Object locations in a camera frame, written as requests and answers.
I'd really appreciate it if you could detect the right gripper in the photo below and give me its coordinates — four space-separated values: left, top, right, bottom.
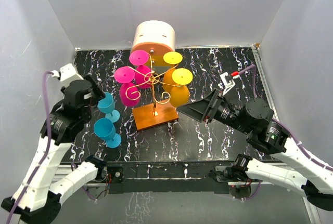
177 88 252 135

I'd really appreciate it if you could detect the orange wine glass front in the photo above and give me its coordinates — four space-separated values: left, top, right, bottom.
170 68 193 108

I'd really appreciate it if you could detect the orange wine glass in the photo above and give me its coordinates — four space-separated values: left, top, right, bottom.
163 51 183 93
170 68 193 108

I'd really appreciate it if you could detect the blue wine glass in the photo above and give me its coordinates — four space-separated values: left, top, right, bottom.
97 92 120 123
94 117 121 148

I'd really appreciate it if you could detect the magenta wine glass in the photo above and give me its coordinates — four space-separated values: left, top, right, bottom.
114 66 140 107
129 50 151 89

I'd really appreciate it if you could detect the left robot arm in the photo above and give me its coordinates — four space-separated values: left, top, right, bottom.
1 75 108 223

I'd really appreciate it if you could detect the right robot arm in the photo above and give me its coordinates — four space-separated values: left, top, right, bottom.
177 89 332 211

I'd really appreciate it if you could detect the blue wine glass front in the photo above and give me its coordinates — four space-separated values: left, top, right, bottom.
94 117 121 148

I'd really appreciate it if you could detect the wooden rack base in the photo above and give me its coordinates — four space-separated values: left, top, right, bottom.
132 100 178 131

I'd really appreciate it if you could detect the black marble mat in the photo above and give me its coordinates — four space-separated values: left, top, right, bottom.
62 47 270 163

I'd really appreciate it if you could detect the pink yellow cylinder box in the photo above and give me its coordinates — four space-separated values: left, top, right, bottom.
131 20 175 67

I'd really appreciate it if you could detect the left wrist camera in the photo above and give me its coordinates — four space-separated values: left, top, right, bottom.
52 63 83 84

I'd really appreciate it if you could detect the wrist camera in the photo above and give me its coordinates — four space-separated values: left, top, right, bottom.
220 72 239 96
52 63 83 84

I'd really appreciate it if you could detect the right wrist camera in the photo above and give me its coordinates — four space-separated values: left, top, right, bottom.
220 72 239 96

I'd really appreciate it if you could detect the gold wire glass rack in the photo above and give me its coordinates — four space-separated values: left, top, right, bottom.
128 56 171 108

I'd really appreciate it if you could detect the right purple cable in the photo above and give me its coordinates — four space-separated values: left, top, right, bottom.
238 64 333 173

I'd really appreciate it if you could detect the purple cable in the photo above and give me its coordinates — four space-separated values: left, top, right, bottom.
5 71 57 224
238 64 333 173

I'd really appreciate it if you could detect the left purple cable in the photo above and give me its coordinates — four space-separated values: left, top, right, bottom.
5 71 57 224

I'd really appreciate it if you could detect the aluminium frame rail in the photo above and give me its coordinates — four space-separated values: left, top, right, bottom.
55 178 321 223

